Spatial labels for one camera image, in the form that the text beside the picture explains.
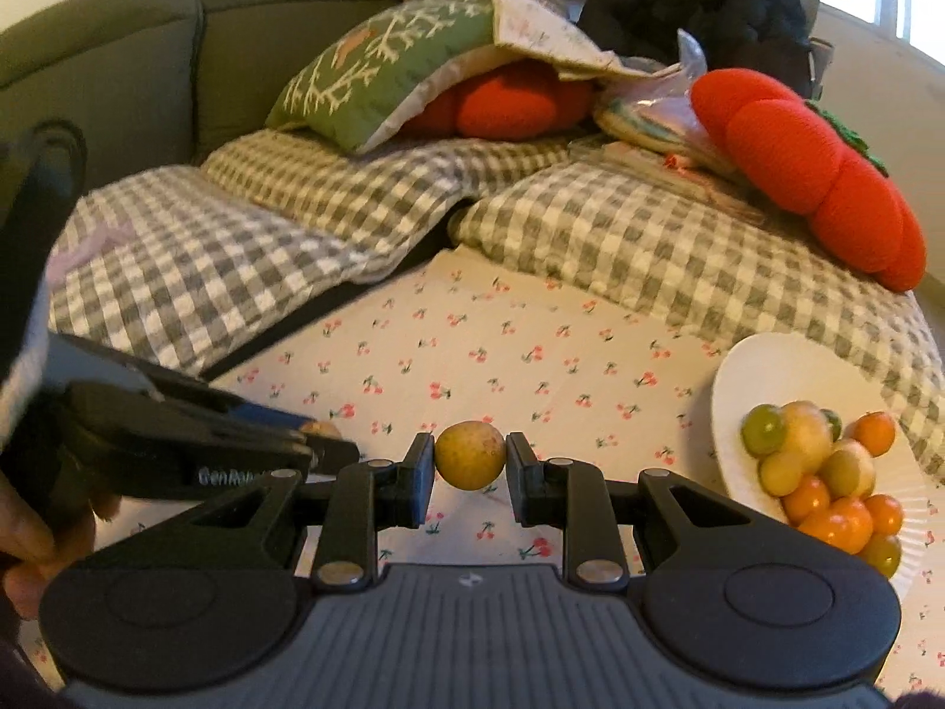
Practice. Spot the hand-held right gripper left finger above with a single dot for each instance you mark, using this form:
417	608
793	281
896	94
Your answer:
421	474

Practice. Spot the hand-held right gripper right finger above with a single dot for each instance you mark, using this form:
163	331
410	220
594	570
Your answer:
520	474

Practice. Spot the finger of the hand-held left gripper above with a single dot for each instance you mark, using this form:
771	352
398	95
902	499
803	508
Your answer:
273	419
332	456

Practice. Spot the small yellow plum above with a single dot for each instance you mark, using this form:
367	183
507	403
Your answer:
781	474
470	456
323	428

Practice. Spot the white ribbed plate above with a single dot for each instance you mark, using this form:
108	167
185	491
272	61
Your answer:
738	377

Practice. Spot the person's left hand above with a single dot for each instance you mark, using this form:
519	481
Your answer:
26	532

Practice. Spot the cherry print cloth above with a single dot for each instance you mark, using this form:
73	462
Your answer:
531	340

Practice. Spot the purple cloth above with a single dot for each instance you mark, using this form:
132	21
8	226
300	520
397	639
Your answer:
85	251

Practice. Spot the yellow checked cushion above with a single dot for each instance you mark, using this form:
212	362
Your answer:
354	170

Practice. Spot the small red tomato cushion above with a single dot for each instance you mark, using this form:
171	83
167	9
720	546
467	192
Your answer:
502	100

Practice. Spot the green sofa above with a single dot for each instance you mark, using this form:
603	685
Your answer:
148	52

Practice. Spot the green embroidered pillow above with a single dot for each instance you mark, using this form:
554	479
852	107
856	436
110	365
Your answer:
384	59

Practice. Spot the clear plastic bag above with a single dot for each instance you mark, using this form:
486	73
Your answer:
650	111

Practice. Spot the large red tomato cushion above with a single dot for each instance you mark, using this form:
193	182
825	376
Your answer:
812	162

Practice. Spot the floral cloth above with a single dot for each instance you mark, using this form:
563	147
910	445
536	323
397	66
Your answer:
546	29

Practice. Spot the black jacket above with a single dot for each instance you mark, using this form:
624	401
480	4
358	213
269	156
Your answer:
701	0

